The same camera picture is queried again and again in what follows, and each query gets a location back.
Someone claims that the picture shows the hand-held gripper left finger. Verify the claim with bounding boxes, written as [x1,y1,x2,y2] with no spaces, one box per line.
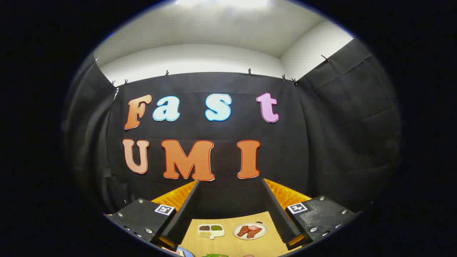
[104,180,201,252]

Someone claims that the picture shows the white divided dish with beans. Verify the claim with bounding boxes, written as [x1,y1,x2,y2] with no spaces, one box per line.
[197,224,225,240]

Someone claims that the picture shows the white oval plate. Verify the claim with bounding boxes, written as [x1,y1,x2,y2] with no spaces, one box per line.
[233,222,268,240]

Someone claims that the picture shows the row of cloth clips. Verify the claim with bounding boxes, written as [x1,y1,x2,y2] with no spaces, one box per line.
[93,54,331,88]

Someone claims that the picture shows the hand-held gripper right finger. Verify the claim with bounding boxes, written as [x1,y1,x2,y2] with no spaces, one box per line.
[261,178,361,251]

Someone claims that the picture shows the blue round plate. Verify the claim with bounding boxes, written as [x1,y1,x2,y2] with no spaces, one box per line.
[162,246,195,257]

